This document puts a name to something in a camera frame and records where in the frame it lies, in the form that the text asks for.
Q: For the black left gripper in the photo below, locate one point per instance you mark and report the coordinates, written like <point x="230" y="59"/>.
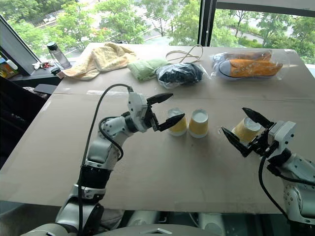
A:
<point x="151" y="118"/>

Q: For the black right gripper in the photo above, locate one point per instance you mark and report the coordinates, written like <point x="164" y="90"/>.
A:
<point x="262" y="145"/>

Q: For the yellow white paper cup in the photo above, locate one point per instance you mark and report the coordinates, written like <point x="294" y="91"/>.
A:
<point x="178" y="128"/>
<point x="198" y="127"/>
<point x="243" y="132"/>

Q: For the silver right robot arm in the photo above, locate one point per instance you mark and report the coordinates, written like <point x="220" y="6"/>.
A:
<point x="300" y="196"/>

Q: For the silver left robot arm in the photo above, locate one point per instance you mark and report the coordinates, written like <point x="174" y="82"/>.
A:
<point x="98" y="147"/>

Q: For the clear bag of dark items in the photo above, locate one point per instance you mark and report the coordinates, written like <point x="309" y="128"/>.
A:
<point x="179" y="75"/>

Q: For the light green folded cloth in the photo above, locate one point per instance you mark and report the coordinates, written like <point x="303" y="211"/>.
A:
<point x="144" y="68"/>

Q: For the orange canvas sneaker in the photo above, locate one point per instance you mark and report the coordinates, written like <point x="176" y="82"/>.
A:
<point x="253" y="68"/>
<point x="246" y="55"/>

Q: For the clear plastic shoe bag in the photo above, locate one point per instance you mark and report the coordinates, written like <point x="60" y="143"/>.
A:
<point x="215" y="73"/>

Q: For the pale yellow towel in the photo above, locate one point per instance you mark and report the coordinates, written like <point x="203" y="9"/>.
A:
<point x="103" y="57"/>

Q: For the pale grey rounded shape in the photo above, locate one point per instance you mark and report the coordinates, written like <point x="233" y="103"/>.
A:
<point x="212" y="221"/>
<point x="142" y="218"/>

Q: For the clear water bottle black cap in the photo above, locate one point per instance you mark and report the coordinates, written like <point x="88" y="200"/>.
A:
<point x="60" y="57"/>

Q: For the grey robot torso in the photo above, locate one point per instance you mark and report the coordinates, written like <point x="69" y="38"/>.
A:
<point x="123" y="231"/>

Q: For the red and white key bundle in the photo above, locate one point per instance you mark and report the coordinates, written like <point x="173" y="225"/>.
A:
<point x="40" y="65"/>

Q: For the dark slanted monitor panel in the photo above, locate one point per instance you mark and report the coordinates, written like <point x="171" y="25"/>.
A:
<point x="17" y="49"/>

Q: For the colourful printed box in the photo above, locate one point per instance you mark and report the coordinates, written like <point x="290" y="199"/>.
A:
<point x="7" y="70"/>

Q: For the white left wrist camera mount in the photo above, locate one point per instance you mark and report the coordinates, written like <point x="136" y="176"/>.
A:
<point x="136" y="105"/>

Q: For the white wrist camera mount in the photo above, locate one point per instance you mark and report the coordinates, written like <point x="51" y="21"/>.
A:
<point x="283" y="134"/>
<point x="136" y="105"/>

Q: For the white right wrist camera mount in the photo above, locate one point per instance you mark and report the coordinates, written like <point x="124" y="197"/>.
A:
<point x="283" y="134"/>

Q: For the black window frame post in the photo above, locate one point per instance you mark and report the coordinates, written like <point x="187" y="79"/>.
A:
<point x="206" y="22"/>

